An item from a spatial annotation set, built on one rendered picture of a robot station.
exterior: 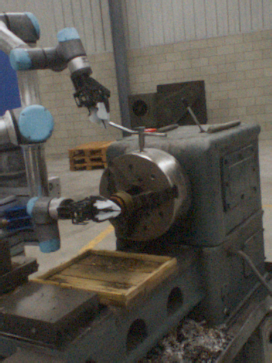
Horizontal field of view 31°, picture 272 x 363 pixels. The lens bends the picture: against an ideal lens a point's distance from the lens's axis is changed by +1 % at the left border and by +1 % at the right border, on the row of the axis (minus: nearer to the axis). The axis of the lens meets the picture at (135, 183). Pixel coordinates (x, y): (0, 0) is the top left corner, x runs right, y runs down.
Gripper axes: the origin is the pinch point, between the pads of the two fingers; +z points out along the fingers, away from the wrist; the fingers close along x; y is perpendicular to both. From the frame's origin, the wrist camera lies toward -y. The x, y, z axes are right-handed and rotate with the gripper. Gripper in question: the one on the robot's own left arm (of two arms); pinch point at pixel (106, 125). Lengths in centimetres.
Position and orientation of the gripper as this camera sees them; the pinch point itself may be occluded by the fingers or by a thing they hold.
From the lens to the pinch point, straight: 175.1
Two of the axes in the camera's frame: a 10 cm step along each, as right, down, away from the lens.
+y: -5.4, 2.1, -8.2
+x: 7.6, -2.9, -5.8
